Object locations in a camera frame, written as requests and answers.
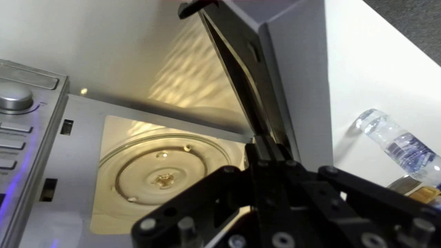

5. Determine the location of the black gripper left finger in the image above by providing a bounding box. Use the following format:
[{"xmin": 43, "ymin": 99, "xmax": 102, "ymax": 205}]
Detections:
[{"xmin": 131, "ymin": 136, "xmax": 281, "ymax": 248}]

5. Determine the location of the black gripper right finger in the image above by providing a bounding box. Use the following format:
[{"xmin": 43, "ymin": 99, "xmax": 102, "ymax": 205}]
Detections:
[{"xmin": 265, "ymin": 136, "xmax": 441, "ymax": 248}]

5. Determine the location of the black microwave door with window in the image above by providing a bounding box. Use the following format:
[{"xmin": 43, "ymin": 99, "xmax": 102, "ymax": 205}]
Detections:
[{"xmin": 178, "ymin": 0, "xmax": 335, "ymax": 172}]

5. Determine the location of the silver microwave oven body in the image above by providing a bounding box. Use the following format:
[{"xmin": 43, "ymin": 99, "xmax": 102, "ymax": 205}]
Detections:
[{"xmin": 0, "ymin": 57, "xmax": 255, "ymax": 248}]

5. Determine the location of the glass turntable plate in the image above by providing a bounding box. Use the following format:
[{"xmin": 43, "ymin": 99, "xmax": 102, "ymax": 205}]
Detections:
[{"xmin": 98, "ymin": 132, "xmax": 231, "ymax": 206}]

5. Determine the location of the clear plastic water bottle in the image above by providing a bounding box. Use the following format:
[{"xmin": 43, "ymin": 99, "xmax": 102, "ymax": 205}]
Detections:
[{"xmin": 353, "ymin": 107, "xmax": 441, "ymax": 184}]

